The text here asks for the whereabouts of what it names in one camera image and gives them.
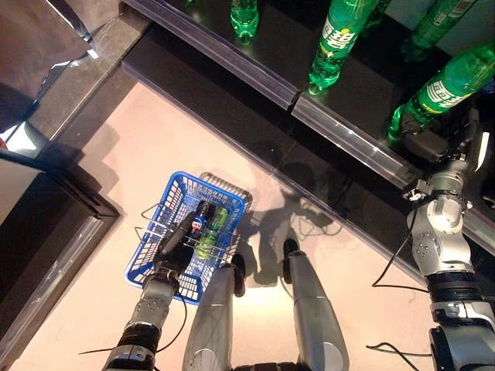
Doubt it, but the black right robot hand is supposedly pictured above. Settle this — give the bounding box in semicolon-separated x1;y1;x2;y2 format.
397;107;493;172

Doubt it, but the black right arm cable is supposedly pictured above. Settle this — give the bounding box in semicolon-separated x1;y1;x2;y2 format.
370;208;431;291

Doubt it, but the blue plastic shopping basket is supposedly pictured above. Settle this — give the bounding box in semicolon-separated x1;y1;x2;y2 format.
124;171;253;306

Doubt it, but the dark stone floor ledge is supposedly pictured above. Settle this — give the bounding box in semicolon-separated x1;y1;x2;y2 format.
29;5;152;140

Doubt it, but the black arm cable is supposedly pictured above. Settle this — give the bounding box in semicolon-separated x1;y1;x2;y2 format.
370;208;431;291
79;291;189;355

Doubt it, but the chrome wire basket handle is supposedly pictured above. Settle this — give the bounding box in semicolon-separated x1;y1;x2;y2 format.
135;203;171;248
181;239;233;267

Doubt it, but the brown curtain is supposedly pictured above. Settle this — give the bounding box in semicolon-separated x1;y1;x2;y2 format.
0;0;94;132

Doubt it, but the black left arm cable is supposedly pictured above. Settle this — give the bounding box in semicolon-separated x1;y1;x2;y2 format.
79;291;189;355

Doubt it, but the dark Pepsi bottle blue cap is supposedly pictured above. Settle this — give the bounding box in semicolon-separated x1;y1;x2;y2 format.
189;200;210;240

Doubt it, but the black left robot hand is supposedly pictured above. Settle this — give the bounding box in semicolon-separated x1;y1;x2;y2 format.
152;210;201;277

